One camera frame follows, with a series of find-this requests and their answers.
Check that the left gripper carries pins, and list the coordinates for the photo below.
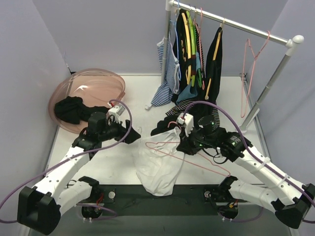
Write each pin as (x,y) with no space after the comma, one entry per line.
(125,132)

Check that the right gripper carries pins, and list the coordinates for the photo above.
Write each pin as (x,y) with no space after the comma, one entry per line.
(186,144)

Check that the white tank top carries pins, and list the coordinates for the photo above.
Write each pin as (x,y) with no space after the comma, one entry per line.
(154,186)

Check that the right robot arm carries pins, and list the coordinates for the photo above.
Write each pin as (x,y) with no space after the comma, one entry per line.
(289,199)

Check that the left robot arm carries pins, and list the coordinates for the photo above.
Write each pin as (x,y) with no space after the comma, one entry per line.
(41,207)

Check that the blue striped tank top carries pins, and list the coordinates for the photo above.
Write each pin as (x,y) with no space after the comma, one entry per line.
(172,76)

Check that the yellow hanger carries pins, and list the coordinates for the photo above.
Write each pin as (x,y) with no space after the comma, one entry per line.
(188,70)

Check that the black hanging tank top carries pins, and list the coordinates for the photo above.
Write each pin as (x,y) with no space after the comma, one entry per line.
(214,71)

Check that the green hanger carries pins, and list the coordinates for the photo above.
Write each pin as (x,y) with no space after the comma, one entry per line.
(193,41)

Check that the wooden hanger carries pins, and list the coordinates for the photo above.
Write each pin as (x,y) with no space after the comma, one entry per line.
(216,49)

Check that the black garment on table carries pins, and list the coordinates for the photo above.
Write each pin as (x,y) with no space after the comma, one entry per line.
(164,125)

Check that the black striped garment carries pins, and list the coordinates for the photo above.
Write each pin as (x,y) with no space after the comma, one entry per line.
(180,108)

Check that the pink transparent basket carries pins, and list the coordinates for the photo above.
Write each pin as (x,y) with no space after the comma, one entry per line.
(95,86)

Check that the light blue garment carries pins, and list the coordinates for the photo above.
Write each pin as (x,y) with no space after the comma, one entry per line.
(190,91)

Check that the black garment in basket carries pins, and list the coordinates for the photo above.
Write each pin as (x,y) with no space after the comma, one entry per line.
(72,110)

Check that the black shirt yellow print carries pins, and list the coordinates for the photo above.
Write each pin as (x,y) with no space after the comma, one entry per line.
(180,49)

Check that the metal clothes rack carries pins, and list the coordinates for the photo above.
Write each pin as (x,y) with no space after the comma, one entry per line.
(290,44)

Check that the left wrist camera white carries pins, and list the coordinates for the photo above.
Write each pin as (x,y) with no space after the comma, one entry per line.
(115,112)

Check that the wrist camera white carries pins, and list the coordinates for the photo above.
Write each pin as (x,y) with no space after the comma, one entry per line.
(186,122)
(115,112)

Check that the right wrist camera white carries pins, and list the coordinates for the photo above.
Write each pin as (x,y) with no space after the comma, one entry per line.
(186,122)

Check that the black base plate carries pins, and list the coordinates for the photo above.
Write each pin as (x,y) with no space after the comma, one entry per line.
(186,200)

